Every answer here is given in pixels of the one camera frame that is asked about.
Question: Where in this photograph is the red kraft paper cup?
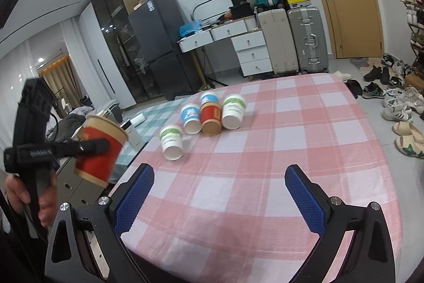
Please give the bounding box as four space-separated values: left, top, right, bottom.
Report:
74 115 129 188

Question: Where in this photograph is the green white paper cup front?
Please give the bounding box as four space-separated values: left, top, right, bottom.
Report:
160 125 183 161

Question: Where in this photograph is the green white paper cup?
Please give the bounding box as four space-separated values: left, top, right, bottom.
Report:
221 94 247 130
160 125 183 161

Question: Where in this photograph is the blue white paper cup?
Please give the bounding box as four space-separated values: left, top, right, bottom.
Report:
180 103 201 135

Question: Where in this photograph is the red kraft cup lying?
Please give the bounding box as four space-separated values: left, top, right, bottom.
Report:
201 102 222 136

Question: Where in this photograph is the blue paper cup rear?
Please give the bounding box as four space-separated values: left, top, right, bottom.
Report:
200 91 220 105

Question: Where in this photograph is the green white paper cup right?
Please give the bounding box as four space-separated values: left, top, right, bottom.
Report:
221 94 247 130

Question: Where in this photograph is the person's left hand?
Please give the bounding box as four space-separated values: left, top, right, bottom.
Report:
5 175 59 228

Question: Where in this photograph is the green checkered rug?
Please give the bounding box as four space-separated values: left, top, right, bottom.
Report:
116 98 186 169

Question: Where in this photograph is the beige foam slipper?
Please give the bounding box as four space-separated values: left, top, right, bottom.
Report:
395 135 424 159

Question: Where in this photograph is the pink checkered tablecloth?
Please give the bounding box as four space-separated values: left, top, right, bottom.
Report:
121 74 403 282

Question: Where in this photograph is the dark glass cabinet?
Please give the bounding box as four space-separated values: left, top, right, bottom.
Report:
91 0 162 103

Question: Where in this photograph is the black refrigerator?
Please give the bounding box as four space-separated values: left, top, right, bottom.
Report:
129 0 202 101

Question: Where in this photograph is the white sneaker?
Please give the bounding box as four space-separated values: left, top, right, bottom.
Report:
382 98 413 122

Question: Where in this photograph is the blue plastic bag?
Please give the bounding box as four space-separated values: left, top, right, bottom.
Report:
179 20 203 39

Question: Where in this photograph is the black sneaker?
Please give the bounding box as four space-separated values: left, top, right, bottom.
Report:
363 65 382 82

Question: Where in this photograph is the white desk with drawers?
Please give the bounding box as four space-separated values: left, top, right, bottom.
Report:
178 16 273 77

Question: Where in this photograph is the beige suitcase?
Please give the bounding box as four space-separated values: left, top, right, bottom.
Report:
258 8 299 75

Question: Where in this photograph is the silver suitcase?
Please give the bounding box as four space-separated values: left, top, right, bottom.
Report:
288 6 328 74

